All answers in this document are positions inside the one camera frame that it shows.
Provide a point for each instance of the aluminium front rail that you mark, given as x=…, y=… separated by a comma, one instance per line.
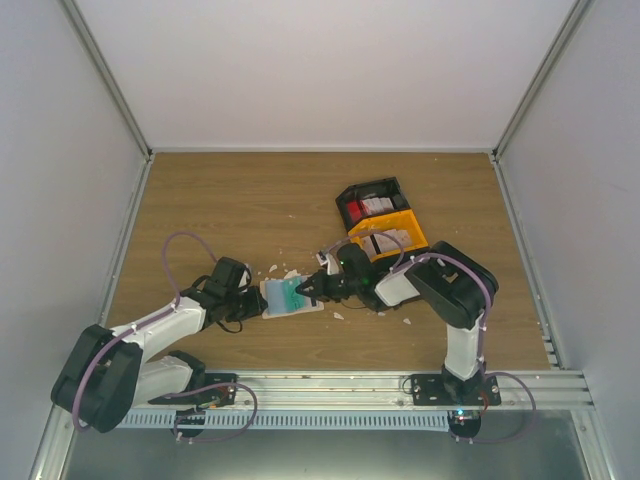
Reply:
x=388, y=390

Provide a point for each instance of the grey slotted cable duct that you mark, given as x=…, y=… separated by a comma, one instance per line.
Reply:
x=299, y=420

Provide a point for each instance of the white striped card stack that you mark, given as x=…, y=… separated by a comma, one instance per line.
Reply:
x=388, y=241

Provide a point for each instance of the right circuit board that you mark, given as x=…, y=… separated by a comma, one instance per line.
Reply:
x=464, y=425

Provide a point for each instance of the black bin with red cards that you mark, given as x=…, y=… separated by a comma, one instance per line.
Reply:
x=386, y=187

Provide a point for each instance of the red white card stack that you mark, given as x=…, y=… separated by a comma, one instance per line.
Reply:
x=358, y=209

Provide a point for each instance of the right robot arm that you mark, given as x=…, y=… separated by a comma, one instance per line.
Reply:
x=459, y=290

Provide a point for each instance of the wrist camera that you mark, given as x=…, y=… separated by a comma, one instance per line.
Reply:
x=245, y=279
x=328, y=262

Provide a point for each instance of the yellow storage bin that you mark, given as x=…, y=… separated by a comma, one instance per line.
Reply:
x=405, y=219

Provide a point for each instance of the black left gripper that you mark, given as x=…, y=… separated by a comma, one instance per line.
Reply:
x=256, y=307

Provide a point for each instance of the circuit board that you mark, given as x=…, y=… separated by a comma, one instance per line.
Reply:
x=188, y=424
x=464, y=425

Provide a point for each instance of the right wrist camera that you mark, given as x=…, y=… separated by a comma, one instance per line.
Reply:
x=328, y=262

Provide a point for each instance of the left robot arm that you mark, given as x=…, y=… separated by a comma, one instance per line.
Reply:
x=113, y=370

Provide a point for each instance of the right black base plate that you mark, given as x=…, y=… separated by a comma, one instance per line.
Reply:
x=428, y=390

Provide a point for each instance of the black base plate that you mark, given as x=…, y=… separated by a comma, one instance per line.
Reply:
x=428, y=390
x=216, y=397

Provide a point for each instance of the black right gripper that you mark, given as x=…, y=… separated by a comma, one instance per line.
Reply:
x=320, y=288

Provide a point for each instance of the left circuit board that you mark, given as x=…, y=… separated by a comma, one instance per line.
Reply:
x=188, y=424

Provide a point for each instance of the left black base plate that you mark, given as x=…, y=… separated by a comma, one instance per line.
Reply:
x=216, y=397

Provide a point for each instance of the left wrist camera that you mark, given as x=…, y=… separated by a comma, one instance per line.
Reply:
x=245, y=279

